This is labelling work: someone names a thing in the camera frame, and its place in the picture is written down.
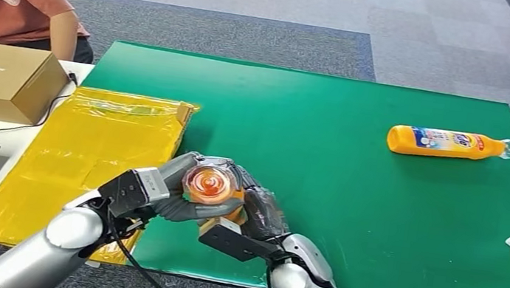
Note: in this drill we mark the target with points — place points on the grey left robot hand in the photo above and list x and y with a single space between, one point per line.
172 169

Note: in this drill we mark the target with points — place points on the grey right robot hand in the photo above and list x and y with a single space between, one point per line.
263 213

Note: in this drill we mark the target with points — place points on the orange bottle with small label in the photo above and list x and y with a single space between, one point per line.
208 183

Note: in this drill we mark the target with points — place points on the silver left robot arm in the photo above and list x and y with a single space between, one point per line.
54 245

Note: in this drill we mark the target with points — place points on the person's forearm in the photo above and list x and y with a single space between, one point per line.
63 36

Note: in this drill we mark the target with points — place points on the orange bottle with blue-red label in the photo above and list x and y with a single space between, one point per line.
403 139

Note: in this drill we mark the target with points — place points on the green table mat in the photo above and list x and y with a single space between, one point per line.
330 172

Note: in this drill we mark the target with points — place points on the yellow plastic-wrapped flat package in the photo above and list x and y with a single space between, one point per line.
87 140

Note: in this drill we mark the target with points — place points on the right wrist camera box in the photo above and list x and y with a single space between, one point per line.
232 241

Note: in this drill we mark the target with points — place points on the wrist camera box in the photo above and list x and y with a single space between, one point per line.
135 191
232 241

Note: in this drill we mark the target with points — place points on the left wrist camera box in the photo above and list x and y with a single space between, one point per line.
135 191

